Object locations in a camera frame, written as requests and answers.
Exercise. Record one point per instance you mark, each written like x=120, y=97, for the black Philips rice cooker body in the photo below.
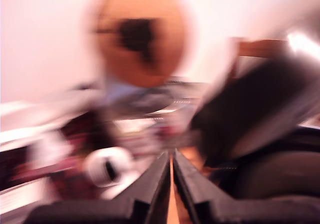
x=275, y=174

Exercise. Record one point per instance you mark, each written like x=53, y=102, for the white round container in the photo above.
x=107, y=166

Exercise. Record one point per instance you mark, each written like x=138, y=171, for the person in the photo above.
x=140, y=46

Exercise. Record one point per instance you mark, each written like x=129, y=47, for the wooden chair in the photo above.
x=260, y=47

